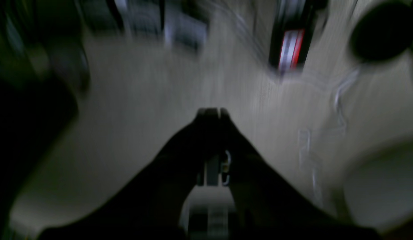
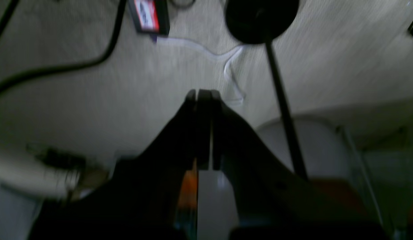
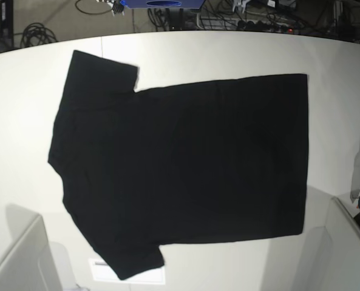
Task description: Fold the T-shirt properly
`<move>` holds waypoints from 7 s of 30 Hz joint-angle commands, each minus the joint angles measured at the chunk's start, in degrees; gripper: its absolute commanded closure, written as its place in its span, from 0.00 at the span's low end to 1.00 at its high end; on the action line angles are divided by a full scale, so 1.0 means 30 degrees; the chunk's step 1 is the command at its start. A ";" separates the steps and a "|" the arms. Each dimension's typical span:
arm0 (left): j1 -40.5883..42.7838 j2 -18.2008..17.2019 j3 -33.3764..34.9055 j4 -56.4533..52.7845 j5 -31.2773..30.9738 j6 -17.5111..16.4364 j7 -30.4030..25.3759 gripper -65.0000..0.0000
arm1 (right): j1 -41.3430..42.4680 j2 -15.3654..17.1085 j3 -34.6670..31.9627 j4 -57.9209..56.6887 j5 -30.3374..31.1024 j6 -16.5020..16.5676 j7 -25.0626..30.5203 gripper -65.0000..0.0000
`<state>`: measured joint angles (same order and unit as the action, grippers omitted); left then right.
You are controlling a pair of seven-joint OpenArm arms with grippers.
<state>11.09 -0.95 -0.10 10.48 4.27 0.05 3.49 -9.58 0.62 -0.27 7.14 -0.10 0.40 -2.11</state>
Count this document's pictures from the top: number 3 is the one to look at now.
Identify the black T-shirt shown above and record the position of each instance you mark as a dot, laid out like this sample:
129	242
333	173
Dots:
208	162

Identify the grey partition panel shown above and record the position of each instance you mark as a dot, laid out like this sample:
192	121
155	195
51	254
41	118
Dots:
343	270
28	263

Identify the white label plate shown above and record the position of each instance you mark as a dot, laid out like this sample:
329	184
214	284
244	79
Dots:
101	272

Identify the black power strip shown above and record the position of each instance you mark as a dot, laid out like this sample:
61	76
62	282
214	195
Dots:
260	26

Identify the right grey partition panel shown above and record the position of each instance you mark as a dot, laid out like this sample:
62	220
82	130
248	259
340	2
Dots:
343	270

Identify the blue box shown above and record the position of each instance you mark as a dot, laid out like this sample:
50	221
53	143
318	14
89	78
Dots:
193	4

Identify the left grey partition panel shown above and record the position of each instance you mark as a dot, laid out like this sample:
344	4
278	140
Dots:
28	263

